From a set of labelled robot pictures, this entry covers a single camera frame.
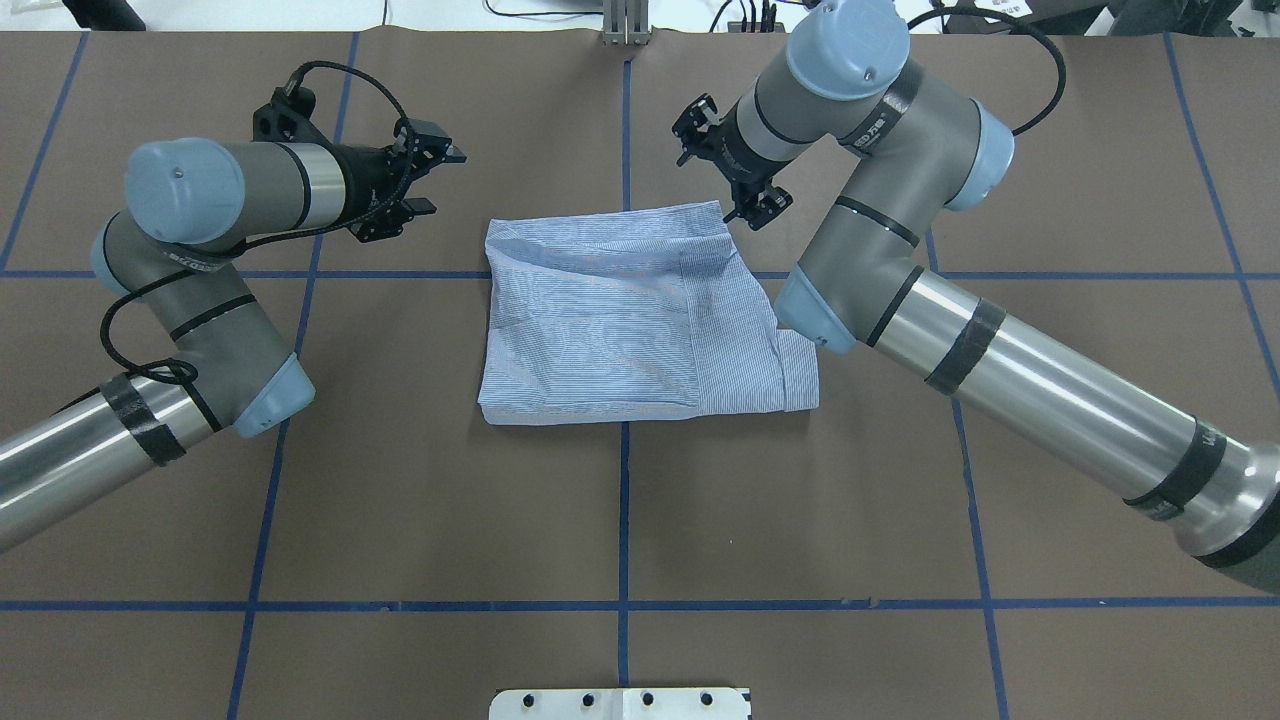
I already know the aluminium frame post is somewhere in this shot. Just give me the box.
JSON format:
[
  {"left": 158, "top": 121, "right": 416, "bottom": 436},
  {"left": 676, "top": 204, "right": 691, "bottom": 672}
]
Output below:
[{"left": 602, "top": 0, "right": 652, "bottom": 46}]

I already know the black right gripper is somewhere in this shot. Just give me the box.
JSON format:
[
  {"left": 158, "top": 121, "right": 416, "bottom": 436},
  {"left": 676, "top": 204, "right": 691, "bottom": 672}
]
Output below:
[{"left": 672, "top": 94, "right": 794, "bottom": 231}]

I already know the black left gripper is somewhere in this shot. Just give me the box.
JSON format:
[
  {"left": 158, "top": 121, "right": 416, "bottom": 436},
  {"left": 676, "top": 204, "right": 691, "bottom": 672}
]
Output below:
[{"left": 340, "top": 120, "right": 468, "bottom": 243}]

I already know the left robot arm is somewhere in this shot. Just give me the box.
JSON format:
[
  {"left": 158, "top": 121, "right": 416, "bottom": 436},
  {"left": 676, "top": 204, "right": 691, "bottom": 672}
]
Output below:
[{"left": 1, "top": 109, "right": 466, "bottom": 550}]

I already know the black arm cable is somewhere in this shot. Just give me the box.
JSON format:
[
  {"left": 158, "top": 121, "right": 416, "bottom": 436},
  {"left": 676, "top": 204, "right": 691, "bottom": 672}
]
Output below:
[
  {"left": 99, "top": 60, "right": 416, "bottom": 386},
  {"left": 905, "top": 8, "right": 1068, "bottom": 137}
]

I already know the white central robot pedestal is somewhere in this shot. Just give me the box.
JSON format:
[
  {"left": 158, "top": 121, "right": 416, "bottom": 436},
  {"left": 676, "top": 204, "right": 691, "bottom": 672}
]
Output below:
[{"left": 488, "top": 687, "right": 753, "bottom": 719}]

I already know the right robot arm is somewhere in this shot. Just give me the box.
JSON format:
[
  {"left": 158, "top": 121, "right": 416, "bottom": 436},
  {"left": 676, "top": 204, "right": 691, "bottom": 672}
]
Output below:
[{"left": 671, "top": 1, "right": 1279, "bottom": 594}]

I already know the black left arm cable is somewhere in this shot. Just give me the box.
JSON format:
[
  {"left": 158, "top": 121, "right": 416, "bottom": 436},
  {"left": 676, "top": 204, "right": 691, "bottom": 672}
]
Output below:
[{"left": 99, "top": 60, "right": 416, "bottom": 386}]

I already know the light blue striped shirt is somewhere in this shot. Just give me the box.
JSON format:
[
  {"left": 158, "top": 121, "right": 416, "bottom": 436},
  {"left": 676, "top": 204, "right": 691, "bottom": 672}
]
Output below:
[{"left": 477, "top": 201, "right": 820, "bottom": 427}]

